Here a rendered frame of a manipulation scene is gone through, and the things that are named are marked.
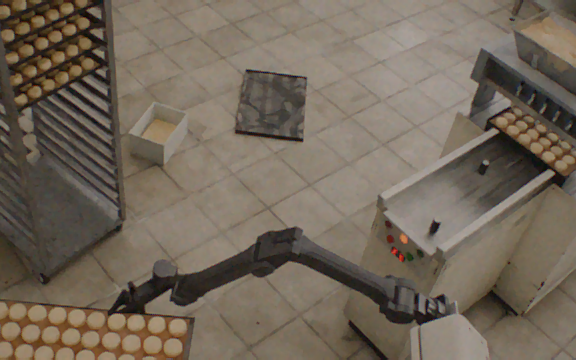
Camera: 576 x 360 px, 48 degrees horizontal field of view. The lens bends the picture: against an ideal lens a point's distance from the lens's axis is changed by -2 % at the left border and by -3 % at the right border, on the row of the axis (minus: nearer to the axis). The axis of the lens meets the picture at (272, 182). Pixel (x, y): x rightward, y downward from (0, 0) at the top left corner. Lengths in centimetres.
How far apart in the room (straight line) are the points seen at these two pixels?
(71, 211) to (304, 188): 124
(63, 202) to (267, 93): 152
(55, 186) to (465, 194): 196
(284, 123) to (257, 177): 48
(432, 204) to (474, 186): 22
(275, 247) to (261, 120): 239
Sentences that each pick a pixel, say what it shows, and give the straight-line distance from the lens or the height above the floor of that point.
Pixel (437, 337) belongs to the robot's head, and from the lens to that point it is 166.
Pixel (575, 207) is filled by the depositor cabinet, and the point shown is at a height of 81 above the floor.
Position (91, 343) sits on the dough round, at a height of 100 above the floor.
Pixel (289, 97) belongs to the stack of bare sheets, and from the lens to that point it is 421.
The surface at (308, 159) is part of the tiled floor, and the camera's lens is 384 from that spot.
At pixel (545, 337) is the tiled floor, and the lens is 349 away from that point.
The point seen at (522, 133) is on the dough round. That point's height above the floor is 90.
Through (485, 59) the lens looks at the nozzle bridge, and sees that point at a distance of 287.
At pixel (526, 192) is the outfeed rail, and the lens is 270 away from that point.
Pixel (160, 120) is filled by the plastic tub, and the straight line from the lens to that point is 391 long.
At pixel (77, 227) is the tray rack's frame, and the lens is 326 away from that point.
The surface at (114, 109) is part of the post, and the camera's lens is 280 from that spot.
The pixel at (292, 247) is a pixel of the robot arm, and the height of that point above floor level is 136.
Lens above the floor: 262
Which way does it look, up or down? 46 degrees down
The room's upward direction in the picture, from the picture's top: 9 degrees clockwise
